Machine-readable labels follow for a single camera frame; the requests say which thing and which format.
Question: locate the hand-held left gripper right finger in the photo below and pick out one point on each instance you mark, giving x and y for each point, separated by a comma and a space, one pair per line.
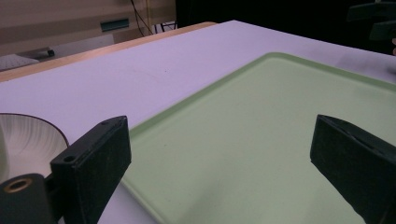
351, 161

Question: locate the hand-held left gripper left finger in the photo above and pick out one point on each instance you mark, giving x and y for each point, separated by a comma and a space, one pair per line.
93, 165

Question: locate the white ribbed bowl dark rim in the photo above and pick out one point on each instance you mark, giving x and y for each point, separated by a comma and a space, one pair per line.
28, 143

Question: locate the light green plastic tray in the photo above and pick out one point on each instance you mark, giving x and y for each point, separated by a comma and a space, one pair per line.
249, 130

